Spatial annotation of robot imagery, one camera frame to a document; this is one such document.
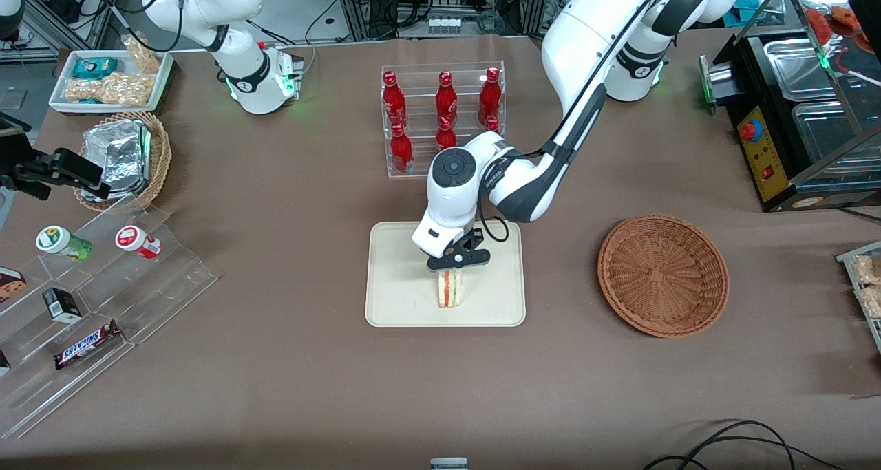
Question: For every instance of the grey device at table edge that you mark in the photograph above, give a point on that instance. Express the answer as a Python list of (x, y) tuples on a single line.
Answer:
[(449, 464)]

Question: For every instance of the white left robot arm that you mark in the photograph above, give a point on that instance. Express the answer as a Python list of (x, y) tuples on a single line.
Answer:
[(585, 36)]

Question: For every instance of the clear acrylic stepped display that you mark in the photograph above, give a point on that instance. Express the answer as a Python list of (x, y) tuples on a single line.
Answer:
[(158, 284)]

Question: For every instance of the triangular sandwich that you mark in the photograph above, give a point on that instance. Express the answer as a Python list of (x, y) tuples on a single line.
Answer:
[(451, 291)]

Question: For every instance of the steel cylinder with green light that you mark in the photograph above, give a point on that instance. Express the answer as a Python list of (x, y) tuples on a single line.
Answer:
[(716, 84)]

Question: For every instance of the large clear nut bag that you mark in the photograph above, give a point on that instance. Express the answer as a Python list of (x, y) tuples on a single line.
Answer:
[(110, 89)]

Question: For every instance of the brown snickers bar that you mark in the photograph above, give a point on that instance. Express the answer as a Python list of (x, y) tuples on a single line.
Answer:
[(86, 345)]

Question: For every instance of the brown cookie box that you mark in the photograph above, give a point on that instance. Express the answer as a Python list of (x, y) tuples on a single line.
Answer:
[(10, 284)]

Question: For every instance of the small clear nut bag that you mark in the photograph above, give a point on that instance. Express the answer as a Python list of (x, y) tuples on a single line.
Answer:
[(143, 54)]

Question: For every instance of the clear tray with snacks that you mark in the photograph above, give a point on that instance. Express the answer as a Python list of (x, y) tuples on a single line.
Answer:
[(866, 284)]

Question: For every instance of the white power strip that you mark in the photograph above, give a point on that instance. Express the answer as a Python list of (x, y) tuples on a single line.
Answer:
[(444, 24)]

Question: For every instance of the teal cardboard box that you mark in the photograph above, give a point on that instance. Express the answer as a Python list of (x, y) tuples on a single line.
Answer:
[(747, 5)]

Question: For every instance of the silver foil wrapped package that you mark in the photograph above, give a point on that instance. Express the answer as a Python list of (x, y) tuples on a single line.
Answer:
[(120, 153)]

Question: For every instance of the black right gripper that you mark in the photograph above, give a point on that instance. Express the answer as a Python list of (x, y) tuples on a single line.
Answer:
[(29, 169)]

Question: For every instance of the beige plastic tray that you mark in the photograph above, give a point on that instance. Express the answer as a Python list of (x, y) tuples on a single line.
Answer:
[(399, 284)]

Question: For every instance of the red cola bottle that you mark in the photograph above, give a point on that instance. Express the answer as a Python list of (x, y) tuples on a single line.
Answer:
[(401, 150), (492, 124), (446, 98), (445, 136), (394, 102), (489, 97)]

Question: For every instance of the brown round wicker basket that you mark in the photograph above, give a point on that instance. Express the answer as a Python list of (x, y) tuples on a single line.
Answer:
[(661, 277)]

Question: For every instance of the red lidded cup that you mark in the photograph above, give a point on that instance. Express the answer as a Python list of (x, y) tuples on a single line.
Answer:
[(136, 241)]

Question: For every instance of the small black carton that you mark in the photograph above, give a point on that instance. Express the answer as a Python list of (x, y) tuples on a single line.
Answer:
[(62, 305)]

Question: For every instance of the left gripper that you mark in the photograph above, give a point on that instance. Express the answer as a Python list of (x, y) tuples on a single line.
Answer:
[(467, 244)]

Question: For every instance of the black food warmer appliance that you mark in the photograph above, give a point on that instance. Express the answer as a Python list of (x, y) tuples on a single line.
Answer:
[(778, 153)]

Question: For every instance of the green lidded cup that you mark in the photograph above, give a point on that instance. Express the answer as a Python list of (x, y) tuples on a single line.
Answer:
[(60, 241)]

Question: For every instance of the teal snack packet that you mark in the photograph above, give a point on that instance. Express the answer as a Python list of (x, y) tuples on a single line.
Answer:
[(95, 67)]

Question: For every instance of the clear acrylic bottle rack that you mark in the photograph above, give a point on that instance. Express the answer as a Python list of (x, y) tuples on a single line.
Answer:
[(413, 112)]

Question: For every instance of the tan deep wicker basket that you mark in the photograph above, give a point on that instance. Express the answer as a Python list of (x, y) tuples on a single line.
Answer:
[(160, 157)]

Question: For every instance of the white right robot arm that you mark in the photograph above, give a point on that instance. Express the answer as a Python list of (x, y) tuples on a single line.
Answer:
[(220, 16)]

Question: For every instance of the white rectangular snack tray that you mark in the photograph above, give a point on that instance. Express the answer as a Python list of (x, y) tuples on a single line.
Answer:
[(162, 78)]

